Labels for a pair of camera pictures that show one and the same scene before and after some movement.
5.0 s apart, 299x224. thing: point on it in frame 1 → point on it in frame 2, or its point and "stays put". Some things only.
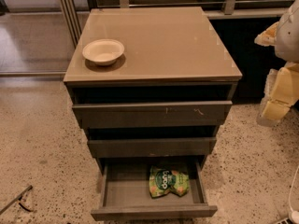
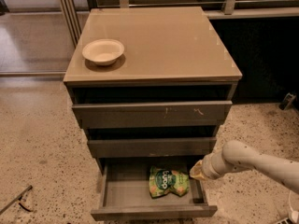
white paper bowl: [104, 51] stays put
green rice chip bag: [163, 182] stays put
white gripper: [288, 36] → [206, 168]
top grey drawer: [152, 114] stays put
